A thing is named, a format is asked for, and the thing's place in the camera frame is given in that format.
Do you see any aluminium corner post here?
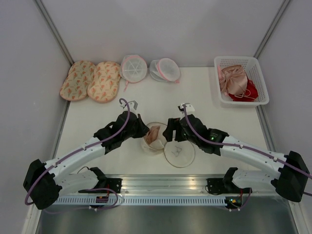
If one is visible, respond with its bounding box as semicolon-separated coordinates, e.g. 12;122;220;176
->
33;0;74;65
254;0;292;59

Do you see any white plastic basket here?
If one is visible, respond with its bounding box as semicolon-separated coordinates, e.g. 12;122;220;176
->
214;56;269;107

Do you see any right aluminium corner post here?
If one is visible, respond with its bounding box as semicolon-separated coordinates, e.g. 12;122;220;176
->
254;0;292;59

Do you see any pink trimmed mesh bag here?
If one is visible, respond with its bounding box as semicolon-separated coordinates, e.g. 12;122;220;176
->
119;55;148;91
149;58;181;83

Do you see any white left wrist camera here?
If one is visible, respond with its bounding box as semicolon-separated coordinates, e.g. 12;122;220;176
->
128;100;138;114

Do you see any floral bra pad left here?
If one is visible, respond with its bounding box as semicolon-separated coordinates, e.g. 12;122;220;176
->
59;60;96;101

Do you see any floral bra pad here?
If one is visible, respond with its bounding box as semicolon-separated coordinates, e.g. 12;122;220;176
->
59;60;96;101
87;61;121;103

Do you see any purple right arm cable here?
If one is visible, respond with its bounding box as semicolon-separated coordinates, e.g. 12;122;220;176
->
182;104;312;213

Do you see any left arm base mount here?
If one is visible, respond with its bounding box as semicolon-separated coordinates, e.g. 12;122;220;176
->
78;178;122;194

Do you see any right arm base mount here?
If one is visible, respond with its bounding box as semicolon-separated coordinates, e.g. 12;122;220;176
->
205;178;250;195

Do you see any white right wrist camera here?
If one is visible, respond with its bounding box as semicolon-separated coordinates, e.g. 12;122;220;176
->
178;103;195;115

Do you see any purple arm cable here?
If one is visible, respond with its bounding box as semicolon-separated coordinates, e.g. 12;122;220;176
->
182;104;312;213
24;97;131;215

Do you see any white slotted cable duct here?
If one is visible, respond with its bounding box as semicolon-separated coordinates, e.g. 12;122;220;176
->
54;195;226;206

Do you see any pink trimmed mesh bag right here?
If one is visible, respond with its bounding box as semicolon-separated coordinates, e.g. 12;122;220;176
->
149;58;181;83

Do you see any cream mesh laundry bag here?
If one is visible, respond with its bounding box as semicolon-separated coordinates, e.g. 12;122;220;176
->
141;122;195;168

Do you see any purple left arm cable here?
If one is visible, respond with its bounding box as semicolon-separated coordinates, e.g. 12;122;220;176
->
24;97;131;215

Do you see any pink trimmed mesh bag left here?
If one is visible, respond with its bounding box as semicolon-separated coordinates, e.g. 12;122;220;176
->
119;55;148;91

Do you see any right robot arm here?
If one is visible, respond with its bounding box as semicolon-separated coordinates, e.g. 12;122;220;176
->
163;115;311;202

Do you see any aluminium front rail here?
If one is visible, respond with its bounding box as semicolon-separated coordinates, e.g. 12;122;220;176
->
58;174;300;195

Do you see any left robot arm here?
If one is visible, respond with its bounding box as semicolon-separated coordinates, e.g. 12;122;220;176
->
23;111;149;210

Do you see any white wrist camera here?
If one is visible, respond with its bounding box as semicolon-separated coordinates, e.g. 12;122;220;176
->
128;100;138;114
178;103;195;115

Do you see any floral bra pad right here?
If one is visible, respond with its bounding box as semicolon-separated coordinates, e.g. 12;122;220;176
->
87;61;121;103

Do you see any red bra in basket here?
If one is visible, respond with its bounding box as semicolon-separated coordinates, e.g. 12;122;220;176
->
228;79;258;102

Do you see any pink satin bra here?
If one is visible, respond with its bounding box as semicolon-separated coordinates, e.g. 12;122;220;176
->
217;65;248;95

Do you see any left aluminium corner post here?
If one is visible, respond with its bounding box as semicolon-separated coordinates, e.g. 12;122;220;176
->
33;0;74;65

